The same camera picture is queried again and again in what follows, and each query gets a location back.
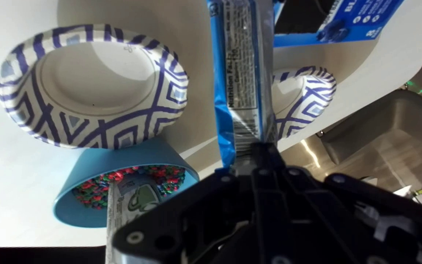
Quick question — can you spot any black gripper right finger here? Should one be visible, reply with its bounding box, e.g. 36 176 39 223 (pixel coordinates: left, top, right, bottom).
256 142 422 246

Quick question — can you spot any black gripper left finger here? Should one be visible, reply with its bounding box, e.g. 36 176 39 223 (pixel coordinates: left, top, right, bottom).
111 144 260 251

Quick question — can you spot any silver blue chocolate bar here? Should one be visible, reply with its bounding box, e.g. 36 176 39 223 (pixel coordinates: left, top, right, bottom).
206 0 282 170

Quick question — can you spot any small blue patterned paper bowl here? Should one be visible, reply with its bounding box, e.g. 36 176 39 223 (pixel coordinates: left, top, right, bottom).
270 64 338 144

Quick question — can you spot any blue bowl with colourful sprinkles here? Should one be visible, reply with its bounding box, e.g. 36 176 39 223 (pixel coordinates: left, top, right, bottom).
51 136 200 230

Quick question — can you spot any large blue patterned paper bowl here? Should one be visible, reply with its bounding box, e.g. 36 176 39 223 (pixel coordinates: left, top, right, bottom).
0 23 190 151

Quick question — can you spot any blue fruit bar box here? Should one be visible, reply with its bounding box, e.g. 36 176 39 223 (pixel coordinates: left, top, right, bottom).
270 0 405 48

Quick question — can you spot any silver snack packet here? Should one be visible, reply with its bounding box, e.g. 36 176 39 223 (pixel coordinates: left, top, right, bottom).
103 176 175 264

